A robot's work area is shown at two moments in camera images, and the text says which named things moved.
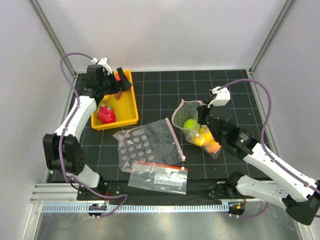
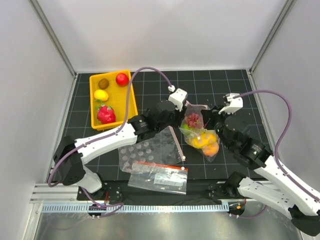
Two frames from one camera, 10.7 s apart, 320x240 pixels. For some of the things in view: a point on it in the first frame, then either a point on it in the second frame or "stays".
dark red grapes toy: [117, 95] → [191, 119]
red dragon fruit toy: [105, 114] stays
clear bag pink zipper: [155, 143] stays
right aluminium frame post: [270, 36] stays
